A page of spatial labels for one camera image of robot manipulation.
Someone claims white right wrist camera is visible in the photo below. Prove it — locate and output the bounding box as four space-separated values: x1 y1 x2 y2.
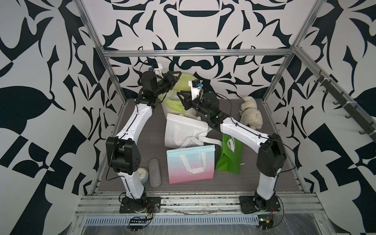
188 79 203 100

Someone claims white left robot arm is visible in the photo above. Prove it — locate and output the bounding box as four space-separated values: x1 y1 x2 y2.
106 70 182 213

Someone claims green gift bag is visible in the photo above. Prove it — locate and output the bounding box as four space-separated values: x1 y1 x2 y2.
215 134 243 175

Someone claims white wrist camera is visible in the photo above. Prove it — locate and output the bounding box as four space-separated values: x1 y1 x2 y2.
188 79 203 100
148 63 163 77

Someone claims white trash bin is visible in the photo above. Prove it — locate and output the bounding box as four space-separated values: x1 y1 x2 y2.
162 98 197 117

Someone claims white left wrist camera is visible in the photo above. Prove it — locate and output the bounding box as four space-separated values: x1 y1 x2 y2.
148 63 163 77

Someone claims grey oval case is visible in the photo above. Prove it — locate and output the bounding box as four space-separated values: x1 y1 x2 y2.
148 158 162 188

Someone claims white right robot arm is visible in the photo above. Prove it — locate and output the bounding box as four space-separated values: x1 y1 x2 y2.
177 91 287 214

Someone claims white gift bag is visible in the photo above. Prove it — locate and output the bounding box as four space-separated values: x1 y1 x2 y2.
164 114 222 149

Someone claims white plush dog toy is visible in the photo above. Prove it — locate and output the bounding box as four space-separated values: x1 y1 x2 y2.
240 97 263 130

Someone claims small round alarm clock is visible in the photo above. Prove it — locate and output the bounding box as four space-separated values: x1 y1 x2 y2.
138 167 149 185

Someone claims pink and teal gift bag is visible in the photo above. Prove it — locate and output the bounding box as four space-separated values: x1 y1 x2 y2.
166 145 215 184

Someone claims black wall hook rail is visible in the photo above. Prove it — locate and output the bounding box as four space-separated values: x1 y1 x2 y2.
313 70 376 142

